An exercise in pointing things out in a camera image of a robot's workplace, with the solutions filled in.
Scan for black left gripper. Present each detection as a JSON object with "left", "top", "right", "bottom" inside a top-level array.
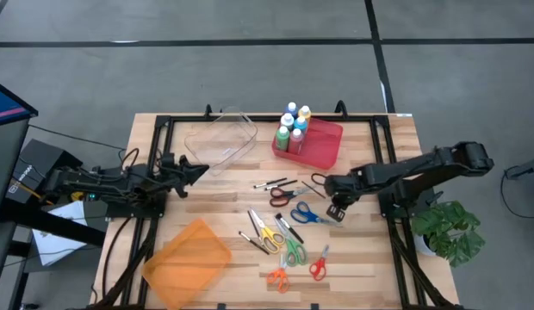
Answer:
[{"left": 158, "top": 152, "right": 210, "bottom": 200}]

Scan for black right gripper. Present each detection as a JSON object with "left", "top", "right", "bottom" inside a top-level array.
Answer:
[{"left": 324, "top": 165, "right": 368, "bottom": 224}]

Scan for thin dark paintbrush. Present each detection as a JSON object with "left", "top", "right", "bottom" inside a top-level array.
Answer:
[{"left": 301, "top": 180, "right": 326, "bottom": 200}]

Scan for blue scissors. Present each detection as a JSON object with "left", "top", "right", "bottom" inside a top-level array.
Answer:
[{"left": 290, "top": 201, "right": 345, "bottom": 228}]

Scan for dark red scissors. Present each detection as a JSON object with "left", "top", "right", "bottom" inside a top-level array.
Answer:
[{"left": 269, "top": 185, "right": 312, "bottom": 208}]

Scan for pink paint bottle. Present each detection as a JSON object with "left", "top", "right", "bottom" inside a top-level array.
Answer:
[{"left": 288, "top": 127, "right": 305, "bottom": 155}]

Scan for thick black paintbrush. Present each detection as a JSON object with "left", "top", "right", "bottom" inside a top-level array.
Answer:
[{"left": 275, "top": 213, "right": 305, "bottom": 245}]

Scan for green paint bottle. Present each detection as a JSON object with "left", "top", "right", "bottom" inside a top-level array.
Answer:
[{"left": 275, "top": 125, "right": 291, "bottom": 152}]

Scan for bright red scissors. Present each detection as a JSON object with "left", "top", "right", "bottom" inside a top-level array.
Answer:
[{"left": 308, "top": 244, "right": 331, "bottom": 282}]

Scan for green scissors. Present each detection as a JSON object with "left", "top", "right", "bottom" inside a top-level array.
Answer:
[{"left": 274, "top": 219, "right": 309, "bottom": 267}]

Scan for yellow scissors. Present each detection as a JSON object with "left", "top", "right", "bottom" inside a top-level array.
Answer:
[{"left": 249, "top": 209, "right": 286, "bottom": 255}]

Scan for orange scissors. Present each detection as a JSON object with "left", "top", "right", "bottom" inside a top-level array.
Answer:
[{"left": 266, "top": 253, "right": 290, "bottom": 295}]

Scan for clear plastic bin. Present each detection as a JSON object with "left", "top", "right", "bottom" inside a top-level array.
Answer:
[{"left": 183, "top": 106, "right": 258, "bottom": 177}]

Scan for red plastic bin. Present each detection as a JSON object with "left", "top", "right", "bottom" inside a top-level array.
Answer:
[{"left": 270, "top": 116, "right": 345, "bottom": 171}]

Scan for orange translucent plastic bin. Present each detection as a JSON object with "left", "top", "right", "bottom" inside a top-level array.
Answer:
[{"left": 140, "top": 218, "right": 233, "bottom": 310}]

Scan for white plant pot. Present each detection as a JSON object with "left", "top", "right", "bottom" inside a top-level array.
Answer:
[{"left": 414, "top": 234, "right": 437, "bottom": 258}]

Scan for green potted plant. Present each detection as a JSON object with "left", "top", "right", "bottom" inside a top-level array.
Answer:
[{"left": 411, "top": 200, "right": 487, "bottom": 269}]

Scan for black desk beam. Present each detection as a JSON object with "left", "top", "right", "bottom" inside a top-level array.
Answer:
[{"left": 0, "top": 198, "right": 107, "bottom": 310}]

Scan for black equipment box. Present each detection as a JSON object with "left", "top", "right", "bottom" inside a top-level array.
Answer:
[{"left": 6, "top": 138, "right": 84, "bottom": 204}]

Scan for white paper sheet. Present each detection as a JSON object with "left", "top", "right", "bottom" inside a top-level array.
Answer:
[{"left": 32, "top": 200, "right": 90, "bottom": 267}]

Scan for dark grey floor equipment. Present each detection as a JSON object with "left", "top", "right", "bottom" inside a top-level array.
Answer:
[{"left": 503, "top": 154, "right": 534, "bottom": 194}]

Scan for computer monitor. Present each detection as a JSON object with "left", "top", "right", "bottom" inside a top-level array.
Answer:
[{"left": 0, "top": 78, "right": 39, "bottom": 223}]

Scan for black floor cable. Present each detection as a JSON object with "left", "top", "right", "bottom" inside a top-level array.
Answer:
[
  {"left": 499, "top": 165, "right": 534, "bottom": 228},
  {"left": 28, "top": 123, "right": 127, "bottom": 152}
]

